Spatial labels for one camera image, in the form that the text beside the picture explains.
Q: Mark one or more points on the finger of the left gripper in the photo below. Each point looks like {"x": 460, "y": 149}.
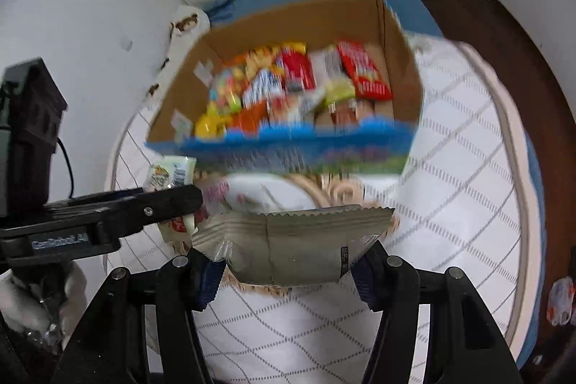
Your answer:
{"x": 102, "y": 198}
{"x": 135, "y": 208}

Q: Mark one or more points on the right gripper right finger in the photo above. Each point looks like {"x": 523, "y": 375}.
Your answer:
{"x": 464, "y": 346}

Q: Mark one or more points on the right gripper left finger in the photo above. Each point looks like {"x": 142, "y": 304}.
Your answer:
{"x": 109, "y": 345}

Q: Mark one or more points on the small white candy packet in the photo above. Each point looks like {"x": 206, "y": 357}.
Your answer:
{"x": 167, "y": 173}

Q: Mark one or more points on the clear white cake packet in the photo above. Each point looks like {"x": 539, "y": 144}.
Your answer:
{"x": 285, "y": 249}

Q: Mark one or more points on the yellow snack packet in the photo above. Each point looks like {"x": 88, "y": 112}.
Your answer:
{"x": 211, "y": 125}

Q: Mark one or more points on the orange snack packet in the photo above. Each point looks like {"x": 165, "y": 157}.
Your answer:
{"x": 248, "y": 120}

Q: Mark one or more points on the colourful candy bag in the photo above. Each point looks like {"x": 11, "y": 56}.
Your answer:
{"x": 225, "y": 94}

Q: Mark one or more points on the red triangular snack packet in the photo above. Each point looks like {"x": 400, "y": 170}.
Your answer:
{"x": 296, "y": 68}

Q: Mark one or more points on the plastic bag on floor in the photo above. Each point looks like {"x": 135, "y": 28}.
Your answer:
{"x": 560, "y": 302}

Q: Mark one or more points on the Korean cheese noodle packet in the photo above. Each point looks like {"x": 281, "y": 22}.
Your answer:
{"x": 265, "y": 78}

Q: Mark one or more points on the white patterned round mat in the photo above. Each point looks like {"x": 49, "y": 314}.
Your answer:
{"x": 464, "y": 198}

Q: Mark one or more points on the white cookie packet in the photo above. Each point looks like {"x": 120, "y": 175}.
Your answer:
{"x": 293, "y": 108}

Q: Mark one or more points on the bear print pillow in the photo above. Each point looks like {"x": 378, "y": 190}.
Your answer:
{"x": 188, "y": 25}

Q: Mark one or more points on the brown pastry packet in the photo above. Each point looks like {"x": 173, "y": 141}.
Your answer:
{"x": 344, "y": 113}

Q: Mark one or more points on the cardboard box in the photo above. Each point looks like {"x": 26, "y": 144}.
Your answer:
{"x": 316, "y": 86}

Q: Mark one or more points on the beige cracker packet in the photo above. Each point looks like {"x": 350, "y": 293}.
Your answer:
{"x": 328, "y": 70}

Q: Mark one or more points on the long red snack packet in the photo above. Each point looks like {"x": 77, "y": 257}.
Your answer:
{"x": 363, "y": 72}

